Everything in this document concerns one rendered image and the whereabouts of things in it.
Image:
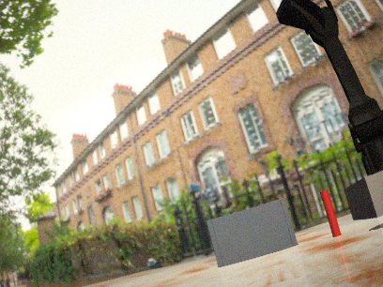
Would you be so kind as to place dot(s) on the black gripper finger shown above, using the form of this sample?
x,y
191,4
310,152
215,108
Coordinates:
x,y
305,16

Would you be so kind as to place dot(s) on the dark red peg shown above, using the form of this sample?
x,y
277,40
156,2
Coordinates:
x,y
330,213

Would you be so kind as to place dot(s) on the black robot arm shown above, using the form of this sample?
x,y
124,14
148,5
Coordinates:
x,y
364,114

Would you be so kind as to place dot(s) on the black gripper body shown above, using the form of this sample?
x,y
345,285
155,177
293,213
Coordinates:
x,y
302,3

